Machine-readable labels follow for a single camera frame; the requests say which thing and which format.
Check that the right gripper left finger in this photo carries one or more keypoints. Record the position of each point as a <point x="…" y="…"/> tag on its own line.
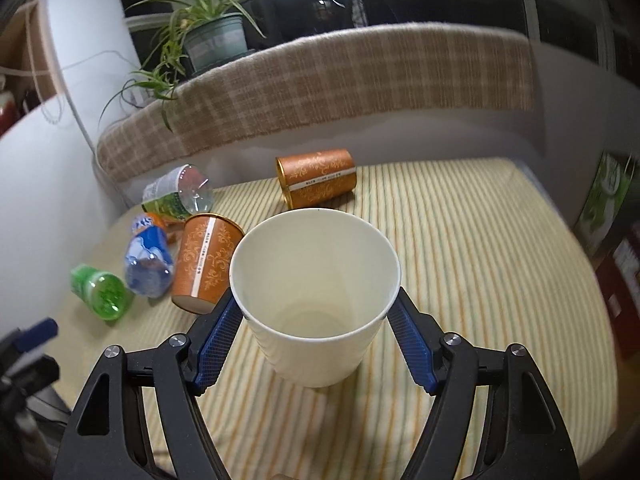
<point x="107" y="436"/>

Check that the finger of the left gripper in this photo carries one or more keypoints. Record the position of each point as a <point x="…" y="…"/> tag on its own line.
<point x="36" y="336"/>

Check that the white paper cup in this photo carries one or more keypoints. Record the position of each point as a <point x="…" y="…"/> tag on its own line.
<point x="314" y="286"/>

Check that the near orange paper cup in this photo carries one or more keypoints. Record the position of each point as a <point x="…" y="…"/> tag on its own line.
<point x="202" y="270"/>

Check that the orange paper cup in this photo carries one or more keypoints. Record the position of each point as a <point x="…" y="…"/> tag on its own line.
<point x="310" y="179"/>
<point x="202" y="270"/>

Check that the far orange paper cup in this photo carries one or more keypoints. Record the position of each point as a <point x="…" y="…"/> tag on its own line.
<point x="310" y="179"/>

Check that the green tea bottle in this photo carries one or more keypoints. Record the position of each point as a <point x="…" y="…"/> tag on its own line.
<point x="104" y="293"/>

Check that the blue label water bottle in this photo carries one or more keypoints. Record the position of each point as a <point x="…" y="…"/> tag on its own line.
<point x="149" y="267"/>

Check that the red cardboard box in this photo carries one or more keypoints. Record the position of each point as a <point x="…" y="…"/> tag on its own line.
<point x="618" y="277"/>

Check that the green paper bag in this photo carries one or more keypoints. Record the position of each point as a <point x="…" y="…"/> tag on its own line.
<point x="612" y="204"/>

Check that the potted spider plant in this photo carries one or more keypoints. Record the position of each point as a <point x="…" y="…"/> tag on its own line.
<point x="199" y="35"/>

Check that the plaid windowsill cloth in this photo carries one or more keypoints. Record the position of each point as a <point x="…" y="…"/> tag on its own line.
<point x="318" y="79"/>

